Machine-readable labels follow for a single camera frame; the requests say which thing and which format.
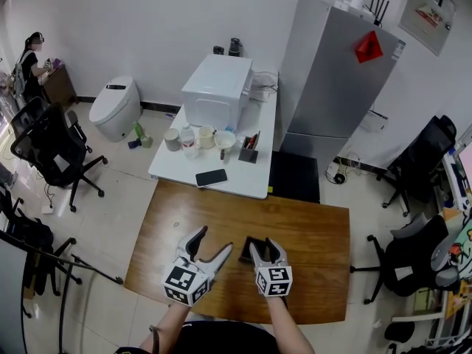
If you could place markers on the brown wooden cabinet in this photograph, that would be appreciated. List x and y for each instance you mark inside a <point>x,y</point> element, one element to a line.
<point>60,85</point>

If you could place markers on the small black box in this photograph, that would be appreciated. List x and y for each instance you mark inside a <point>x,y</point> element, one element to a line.
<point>245,251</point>

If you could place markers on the black mesh office chair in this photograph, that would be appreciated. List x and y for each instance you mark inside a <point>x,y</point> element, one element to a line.
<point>51,149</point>

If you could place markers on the wooden table with metal legs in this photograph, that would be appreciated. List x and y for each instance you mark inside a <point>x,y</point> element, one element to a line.
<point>317,256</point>

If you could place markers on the clear water bottle red label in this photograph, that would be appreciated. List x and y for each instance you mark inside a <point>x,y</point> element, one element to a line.
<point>189,142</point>

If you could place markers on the colourful printed garment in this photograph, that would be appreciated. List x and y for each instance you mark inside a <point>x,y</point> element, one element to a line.
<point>462,245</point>

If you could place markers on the small dark figurine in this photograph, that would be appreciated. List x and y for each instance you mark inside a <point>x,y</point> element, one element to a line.
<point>222,154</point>

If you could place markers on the white low table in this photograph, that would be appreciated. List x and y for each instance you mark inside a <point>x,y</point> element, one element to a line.
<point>243,177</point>

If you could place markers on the black smartphone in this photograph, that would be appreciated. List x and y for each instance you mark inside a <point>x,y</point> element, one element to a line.
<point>211,178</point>

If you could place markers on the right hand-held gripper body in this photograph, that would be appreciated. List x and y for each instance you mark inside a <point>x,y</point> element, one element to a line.
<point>273,280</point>

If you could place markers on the person's left forearm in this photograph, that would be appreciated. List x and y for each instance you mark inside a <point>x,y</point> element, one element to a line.
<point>169,326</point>

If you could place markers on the person's dark shirt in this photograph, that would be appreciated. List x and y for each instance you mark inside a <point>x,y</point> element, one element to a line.
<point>221,339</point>

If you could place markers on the cream mug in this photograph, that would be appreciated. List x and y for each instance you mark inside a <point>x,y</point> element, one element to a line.
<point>206,137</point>

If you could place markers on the grey wall electrical panel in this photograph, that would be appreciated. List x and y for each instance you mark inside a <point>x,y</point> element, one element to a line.
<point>427,13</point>

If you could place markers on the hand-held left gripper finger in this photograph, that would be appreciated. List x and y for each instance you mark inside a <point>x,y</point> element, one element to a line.
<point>191,243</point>
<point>219,258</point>

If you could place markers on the grey cup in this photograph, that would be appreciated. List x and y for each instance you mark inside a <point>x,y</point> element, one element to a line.
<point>172,140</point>

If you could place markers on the person's right forearm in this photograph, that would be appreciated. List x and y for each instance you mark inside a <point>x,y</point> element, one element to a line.
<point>287,326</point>

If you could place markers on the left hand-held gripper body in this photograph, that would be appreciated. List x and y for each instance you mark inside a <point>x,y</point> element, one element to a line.
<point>184,284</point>

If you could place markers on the silver refrigerator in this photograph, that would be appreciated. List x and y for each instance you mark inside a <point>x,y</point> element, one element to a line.
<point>332,87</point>

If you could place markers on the white smart toilet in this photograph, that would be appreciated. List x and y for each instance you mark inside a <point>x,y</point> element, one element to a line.
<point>114,109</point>

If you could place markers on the black floor mat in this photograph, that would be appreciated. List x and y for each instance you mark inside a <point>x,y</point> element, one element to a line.
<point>295,179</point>

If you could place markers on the green bottle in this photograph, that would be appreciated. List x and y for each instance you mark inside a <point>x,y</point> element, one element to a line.
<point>139,130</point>

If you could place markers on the black thermos bottle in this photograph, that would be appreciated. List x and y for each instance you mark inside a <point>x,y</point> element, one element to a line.
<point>235,47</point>

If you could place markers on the black router with antennas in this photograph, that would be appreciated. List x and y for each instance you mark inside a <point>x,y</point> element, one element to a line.
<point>378,13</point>

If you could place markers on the white microwave oven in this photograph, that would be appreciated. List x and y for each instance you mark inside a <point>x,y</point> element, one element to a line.
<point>217,90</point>

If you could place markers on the white security camera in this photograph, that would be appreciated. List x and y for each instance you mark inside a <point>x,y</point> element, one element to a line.
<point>358,0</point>

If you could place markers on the black waste bin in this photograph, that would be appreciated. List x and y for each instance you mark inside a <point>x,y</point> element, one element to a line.
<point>394,332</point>

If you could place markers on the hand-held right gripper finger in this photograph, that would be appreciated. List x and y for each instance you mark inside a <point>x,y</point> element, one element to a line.
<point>257,258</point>
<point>277,253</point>

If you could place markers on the black chair with grey headrest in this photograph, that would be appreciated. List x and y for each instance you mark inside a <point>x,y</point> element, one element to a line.
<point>413,260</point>

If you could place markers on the small dark floor item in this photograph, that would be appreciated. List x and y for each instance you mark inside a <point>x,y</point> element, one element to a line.
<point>134,144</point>

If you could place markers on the red diamond sticker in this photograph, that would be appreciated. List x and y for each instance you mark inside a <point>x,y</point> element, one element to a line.
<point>368,47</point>

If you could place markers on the grey desk organiser with pens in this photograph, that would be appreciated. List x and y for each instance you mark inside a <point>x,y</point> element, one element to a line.
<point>249,153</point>

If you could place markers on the white box at wall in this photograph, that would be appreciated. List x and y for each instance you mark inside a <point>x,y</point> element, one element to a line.
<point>376,121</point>

